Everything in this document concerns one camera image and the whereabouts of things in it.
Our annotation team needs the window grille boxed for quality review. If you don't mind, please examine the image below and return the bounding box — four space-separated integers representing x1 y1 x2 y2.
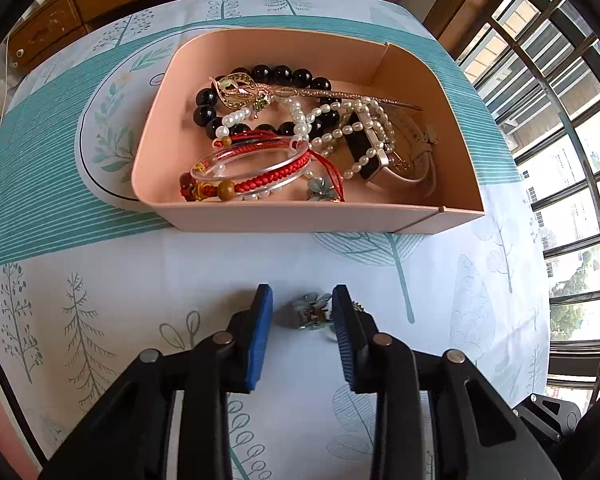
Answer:
455 0 600 411

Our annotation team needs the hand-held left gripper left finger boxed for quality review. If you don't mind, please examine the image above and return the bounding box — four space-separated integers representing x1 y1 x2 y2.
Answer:
40 284 274 480

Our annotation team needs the pink storage box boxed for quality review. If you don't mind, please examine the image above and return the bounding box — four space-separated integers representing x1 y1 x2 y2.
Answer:
131 27 486 235

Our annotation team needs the gold leaf hairpin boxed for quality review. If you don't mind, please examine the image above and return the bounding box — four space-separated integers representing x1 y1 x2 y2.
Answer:
209 74 423 119

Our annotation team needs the red string bracelet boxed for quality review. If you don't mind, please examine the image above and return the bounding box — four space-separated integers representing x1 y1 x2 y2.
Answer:
179 130 346 203

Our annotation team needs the black bead bracelet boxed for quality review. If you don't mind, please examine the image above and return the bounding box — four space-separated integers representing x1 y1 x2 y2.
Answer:
195 63 341 142

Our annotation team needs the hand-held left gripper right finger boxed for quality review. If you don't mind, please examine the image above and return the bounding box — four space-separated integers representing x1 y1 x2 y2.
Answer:
331 284 563 480

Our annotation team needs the clear bangle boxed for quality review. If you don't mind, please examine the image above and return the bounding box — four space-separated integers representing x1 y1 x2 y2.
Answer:
190 136 312 196

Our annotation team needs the pink cushion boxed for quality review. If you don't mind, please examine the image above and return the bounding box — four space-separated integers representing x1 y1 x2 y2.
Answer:
0 340 43 480

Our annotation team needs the white pearl bracelet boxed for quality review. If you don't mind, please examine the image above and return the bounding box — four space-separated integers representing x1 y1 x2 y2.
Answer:
214 99 312 201

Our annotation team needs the white pearl necklace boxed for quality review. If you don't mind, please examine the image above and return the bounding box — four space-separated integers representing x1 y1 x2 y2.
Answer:
292 99 396 180

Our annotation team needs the rose gold smartwatch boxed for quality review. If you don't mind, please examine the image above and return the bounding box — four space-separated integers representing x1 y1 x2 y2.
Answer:
340 110 438 196

